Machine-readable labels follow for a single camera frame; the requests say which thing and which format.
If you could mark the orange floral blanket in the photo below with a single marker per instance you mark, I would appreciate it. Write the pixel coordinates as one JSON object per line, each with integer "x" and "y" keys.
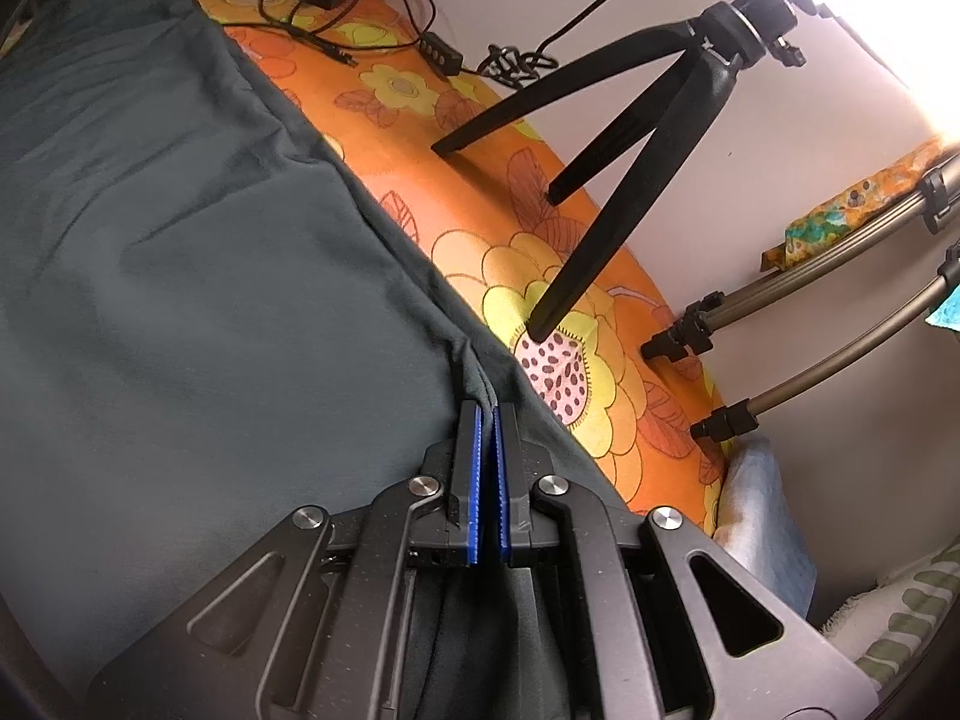
{"x": 465, "y": 165}

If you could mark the pale blue white cloth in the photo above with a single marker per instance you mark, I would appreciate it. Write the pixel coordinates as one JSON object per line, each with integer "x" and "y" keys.
{"x": 765, "y": 510}

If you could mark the dark green pants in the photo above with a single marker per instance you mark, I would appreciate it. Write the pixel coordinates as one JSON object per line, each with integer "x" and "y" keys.
{"x": 187, "y": 277}

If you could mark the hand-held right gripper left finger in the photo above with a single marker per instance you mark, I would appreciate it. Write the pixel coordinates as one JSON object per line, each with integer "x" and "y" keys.
{"x": 471, "y": 480}

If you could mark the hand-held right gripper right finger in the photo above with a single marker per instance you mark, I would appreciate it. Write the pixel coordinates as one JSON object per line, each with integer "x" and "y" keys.
{"x": 502, "y": 480}

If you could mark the colourful patterned cloth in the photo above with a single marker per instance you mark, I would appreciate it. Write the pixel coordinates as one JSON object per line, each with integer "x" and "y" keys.
{"x": 847, "y": 202}

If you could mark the black usb hub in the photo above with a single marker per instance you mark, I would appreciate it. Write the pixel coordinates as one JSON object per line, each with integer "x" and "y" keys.
{"x": 442, "y": 52}

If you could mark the black tabletop tripod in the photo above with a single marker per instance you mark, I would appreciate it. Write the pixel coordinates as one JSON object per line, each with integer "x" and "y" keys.
{"x": 720, "y": 37}

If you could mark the bronze metal tripod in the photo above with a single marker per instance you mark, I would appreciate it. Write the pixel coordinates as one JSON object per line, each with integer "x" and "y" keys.
{"x": 694, "y": 331}

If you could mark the green striped white towel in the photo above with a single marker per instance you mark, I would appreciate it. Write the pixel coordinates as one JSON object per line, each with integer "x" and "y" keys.
{"x": 900, "y": 615}

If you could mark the teal cloth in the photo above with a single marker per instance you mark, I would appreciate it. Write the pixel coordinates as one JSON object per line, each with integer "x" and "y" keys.
{"x": 946, "y": 311}

